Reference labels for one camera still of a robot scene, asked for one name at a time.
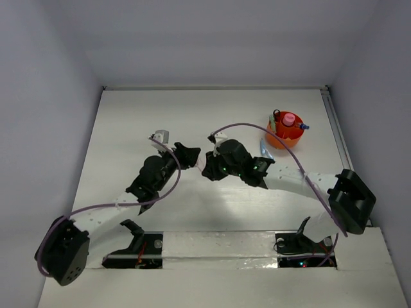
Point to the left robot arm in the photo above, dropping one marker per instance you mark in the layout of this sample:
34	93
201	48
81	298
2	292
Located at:
63	252

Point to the aluminium rail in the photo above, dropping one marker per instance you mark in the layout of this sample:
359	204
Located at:
336	129

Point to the pink highlighter pen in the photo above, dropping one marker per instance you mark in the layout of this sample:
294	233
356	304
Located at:
200	164

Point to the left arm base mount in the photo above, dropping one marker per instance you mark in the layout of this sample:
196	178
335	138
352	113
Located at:
143	252

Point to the blue highlighter pen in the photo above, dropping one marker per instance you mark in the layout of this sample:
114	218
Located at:
264	150

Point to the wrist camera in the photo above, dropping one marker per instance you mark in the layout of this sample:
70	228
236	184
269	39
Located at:
217	138
159	140

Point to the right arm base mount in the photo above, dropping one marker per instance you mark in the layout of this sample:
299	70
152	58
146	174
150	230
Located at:
295	250

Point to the orange round container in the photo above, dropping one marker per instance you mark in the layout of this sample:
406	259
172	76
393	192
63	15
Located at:
285	135

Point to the green highlighter pen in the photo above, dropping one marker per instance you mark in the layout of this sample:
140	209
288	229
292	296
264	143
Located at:
272	123

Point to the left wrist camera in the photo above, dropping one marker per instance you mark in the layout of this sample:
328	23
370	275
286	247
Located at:
159	140

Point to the black scissors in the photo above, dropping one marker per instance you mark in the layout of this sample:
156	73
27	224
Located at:
277	114

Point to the pink glue bottle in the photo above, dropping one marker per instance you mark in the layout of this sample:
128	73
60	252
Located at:
289	119

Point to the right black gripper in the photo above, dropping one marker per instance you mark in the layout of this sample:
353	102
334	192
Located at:
211	169

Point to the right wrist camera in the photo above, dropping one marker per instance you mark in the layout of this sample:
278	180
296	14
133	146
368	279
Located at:
217	138

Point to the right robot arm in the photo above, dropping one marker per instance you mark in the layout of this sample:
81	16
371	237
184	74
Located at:
347	200

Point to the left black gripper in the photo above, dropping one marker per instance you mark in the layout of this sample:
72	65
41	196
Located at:
186	156

